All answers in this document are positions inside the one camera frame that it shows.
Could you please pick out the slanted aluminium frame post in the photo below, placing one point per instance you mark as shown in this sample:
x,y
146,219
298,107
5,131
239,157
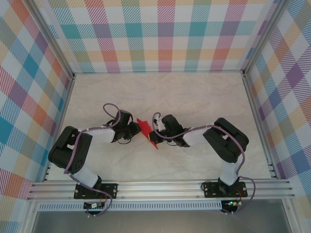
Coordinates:
x,y
263,36
51,36

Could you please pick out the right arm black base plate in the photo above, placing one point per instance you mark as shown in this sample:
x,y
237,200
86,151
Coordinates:
x,y
210,189

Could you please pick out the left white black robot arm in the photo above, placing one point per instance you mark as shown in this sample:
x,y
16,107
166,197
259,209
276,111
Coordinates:
x,y
102,134

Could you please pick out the aluminium table edge rail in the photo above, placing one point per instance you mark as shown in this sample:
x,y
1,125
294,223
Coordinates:
x,y
257,121
60,121
158,72

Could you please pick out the wide aluminium mounting rail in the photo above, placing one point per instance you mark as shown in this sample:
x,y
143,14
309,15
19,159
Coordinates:
x,y
158,190

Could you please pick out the red paper sheet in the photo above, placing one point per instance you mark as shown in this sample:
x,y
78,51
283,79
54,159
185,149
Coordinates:
x,y
145,127

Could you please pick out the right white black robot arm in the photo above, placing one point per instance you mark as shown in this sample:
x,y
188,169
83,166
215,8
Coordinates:
x,y
196,137

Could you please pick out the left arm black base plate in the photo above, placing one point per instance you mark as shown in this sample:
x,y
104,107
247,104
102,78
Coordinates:
x,y
110,190

